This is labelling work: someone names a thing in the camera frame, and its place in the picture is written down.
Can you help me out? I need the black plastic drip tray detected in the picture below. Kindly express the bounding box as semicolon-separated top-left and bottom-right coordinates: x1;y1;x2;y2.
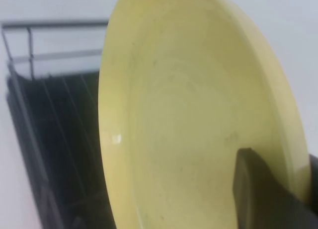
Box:
5;71;119;229

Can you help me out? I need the black wire dish rack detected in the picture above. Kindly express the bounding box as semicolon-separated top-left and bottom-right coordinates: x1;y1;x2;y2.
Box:
0;19;111;229

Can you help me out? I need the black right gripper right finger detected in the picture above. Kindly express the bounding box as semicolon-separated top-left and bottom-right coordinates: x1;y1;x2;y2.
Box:
307;153;318;214

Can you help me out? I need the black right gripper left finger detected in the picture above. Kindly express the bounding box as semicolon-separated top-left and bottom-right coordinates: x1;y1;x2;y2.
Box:
233;147;318;229

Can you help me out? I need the yellow plate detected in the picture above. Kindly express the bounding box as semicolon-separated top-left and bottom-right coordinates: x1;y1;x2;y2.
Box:
97;0;311;229

